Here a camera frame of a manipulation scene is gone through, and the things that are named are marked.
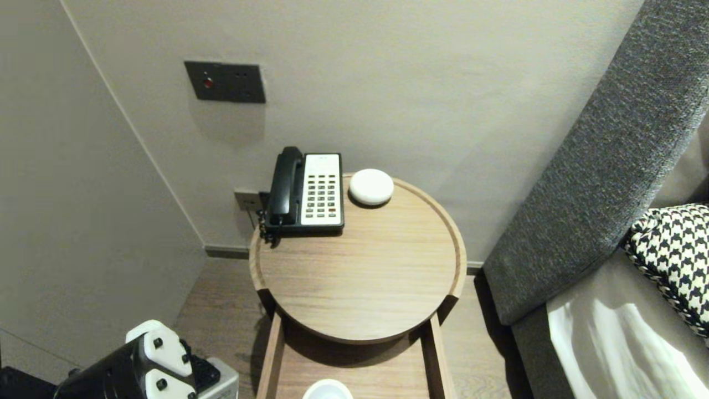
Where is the white round lidded jar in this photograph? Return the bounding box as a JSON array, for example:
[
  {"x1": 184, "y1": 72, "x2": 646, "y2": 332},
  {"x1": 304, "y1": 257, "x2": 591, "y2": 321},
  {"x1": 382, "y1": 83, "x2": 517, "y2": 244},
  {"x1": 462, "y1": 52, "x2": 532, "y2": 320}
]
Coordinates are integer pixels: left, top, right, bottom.
[{"x1": 302, "y1": 378, "x2": 354, "y2": 399}]

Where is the white round puck speaker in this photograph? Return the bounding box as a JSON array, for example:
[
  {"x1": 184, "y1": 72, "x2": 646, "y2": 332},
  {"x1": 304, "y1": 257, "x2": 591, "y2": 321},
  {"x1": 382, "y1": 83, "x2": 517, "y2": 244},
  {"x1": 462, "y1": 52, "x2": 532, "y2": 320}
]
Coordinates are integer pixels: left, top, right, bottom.
[{"x1": 348, "y1": 168, "x2": 394, "y2": 208}]

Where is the black white desk telephone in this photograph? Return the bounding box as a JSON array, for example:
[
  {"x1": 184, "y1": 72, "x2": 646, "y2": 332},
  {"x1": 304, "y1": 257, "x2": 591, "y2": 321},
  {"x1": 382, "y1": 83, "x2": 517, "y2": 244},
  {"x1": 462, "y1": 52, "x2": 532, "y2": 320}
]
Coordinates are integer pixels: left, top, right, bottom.
[{"x1": 265, "y1": 153, "x2": 345, "y2": 233}]

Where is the black telephone handset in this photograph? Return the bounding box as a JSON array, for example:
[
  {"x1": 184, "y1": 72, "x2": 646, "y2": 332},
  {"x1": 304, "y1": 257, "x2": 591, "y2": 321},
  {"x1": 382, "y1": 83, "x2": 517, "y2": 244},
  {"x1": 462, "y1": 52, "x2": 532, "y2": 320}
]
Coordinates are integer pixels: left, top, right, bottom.
[{"x1": 268, "y1": 146, "x2": 305, "y2": 225}]

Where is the round wooden bedside table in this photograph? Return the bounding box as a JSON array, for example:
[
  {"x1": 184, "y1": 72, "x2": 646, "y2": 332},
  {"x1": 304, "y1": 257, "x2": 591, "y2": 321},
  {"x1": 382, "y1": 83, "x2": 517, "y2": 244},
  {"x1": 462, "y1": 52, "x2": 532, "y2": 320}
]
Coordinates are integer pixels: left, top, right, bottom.
[{"x1": 249, "y1": 173, "x2": 467, "y2": 345}]

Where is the grey fabric bed base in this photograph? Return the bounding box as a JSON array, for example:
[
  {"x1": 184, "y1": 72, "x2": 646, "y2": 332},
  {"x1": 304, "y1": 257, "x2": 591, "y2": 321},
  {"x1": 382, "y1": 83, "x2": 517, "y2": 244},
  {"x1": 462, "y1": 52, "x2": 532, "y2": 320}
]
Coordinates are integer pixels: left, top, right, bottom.
[{"x1": 510, "y1": 310, "x2": 579, "y2": 399}]

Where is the grey fabric headboard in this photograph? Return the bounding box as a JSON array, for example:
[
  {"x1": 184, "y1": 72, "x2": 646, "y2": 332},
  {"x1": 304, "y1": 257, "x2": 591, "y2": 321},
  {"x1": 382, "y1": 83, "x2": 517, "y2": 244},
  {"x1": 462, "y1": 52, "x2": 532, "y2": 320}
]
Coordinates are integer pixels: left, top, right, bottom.
[{"x1": 483, "y1": 0, "x2": 709, "y2": 326}]

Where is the white bed sheet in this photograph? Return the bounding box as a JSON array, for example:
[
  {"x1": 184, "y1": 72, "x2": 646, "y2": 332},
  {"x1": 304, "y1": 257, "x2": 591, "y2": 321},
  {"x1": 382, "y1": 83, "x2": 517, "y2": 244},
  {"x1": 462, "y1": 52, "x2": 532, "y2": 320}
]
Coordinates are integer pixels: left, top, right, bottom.
[{"x1": 546, "y1": 249, "x2": 709, "y2": 399}]

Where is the black white houndstooth pillow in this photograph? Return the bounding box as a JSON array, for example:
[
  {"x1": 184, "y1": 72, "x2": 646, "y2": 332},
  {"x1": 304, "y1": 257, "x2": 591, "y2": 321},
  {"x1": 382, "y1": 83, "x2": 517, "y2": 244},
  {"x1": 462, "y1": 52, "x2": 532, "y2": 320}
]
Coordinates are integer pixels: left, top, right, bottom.
[{"x1": 620, "y1": 204, "x2": 709, "y2": 349}]

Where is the plain white pillow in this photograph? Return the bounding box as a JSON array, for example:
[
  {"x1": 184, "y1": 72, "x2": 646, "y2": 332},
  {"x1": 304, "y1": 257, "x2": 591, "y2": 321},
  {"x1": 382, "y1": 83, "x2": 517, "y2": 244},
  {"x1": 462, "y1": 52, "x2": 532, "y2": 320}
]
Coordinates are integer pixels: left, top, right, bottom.
[{"x1": 648, "y1": 108, "x2": 709, "y2": 210}]

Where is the beige wall socket plate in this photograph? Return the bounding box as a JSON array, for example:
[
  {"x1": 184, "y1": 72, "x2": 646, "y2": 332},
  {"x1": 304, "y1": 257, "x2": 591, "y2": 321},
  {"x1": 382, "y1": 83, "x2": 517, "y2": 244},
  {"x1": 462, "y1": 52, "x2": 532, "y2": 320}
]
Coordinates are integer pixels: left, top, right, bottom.
[{"x1": 234, "y1": 190, "x2": 262, "y2": 212}]

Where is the dark wall switch panel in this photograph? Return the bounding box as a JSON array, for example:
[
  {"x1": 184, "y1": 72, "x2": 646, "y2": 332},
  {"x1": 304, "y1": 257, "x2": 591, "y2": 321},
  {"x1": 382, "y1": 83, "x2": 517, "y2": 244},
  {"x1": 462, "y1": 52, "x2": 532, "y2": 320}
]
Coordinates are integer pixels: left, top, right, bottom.
[{"x1": 184, "y1": 61, "x2": 266, "y2": 104}]

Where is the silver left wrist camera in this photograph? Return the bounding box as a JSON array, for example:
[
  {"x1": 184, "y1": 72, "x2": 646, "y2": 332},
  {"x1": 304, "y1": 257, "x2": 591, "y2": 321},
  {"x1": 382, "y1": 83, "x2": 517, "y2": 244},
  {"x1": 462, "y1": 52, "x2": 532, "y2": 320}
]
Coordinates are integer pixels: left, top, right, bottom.
[{"x1": 195, "y1": 357, "x2": 240, "y2": 399}]

